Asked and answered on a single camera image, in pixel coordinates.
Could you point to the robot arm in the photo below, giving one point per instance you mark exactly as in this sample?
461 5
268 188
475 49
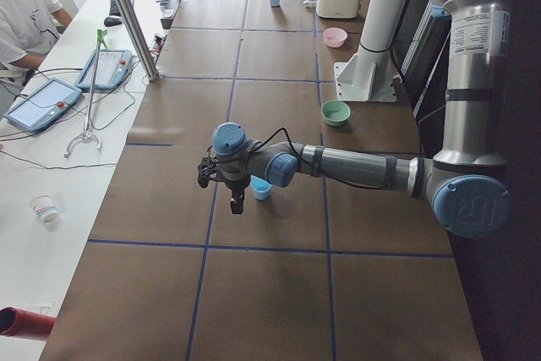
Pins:
462 182

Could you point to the white mounting pillar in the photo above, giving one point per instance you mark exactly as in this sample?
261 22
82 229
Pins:
367 76

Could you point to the pink bowl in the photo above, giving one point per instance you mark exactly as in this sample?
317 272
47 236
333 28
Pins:
334 37

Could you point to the red cylinder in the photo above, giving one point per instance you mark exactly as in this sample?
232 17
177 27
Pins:
26 324

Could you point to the white paper cup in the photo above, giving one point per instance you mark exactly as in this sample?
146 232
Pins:
44 208

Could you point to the teach pendant tablet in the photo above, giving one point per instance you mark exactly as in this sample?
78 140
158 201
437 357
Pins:
44 106
112 68

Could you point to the metal reacher grabber tool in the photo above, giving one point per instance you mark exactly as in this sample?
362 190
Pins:
87 136

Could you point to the near teach pendant tablet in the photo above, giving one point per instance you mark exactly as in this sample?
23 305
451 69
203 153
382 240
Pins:
44 106

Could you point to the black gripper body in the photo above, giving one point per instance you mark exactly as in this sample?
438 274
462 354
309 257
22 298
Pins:
236 186

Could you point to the cream toaster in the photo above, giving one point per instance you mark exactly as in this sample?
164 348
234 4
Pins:
337 9

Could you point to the black computer mouse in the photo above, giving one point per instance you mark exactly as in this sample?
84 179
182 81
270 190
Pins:
112 20

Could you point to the aluminium frame post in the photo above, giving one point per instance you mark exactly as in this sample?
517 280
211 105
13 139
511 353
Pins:
138 40

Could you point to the far teach pendant tablet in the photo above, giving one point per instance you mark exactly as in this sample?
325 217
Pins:
112 68

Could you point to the seated person white shirt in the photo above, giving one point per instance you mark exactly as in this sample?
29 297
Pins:
28 34

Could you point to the light blue plastic cup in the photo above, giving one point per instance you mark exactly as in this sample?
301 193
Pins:
261 188

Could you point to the green bowl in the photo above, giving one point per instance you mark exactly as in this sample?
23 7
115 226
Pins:
335 113

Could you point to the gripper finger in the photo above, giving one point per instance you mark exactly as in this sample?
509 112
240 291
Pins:
238 203
233 204

